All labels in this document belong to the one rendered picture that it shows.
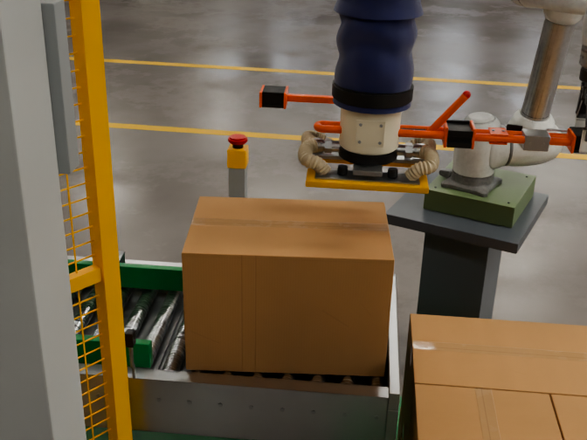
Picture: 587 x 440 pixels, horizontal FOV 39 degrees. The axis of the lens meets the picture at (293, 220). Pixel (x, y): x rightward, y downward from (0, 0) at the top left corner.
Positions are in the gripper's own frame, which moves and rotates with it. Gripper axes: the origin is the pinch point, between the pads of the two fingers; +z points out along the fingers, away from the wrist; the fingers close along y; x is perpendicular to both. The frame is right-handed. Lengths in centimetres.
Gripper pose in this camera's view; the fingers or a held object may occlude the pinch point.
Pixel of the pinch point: (582, 138)
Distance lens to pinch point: 246.9
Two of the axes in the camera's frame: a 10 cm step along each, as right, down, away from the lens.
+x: 10.0, 0.6, -0.7
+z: -0.3, 9.0, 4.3
